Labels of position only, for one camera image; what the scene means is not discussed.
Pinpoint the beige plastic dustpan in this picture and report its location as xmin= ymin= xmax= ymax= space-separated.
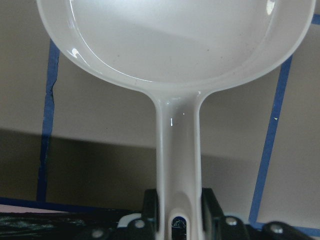
xmin=37 ymin=0 xmax=316 ymax=240

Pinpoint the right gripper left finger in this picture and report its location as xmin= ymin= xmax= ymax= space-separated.
xmin=141 ymin=189 xmax=160 ymax=232

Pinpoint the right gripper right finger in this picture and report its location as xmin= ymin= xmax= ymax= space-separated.
xmin=201 ymin=188 xmax=224 ymax=232

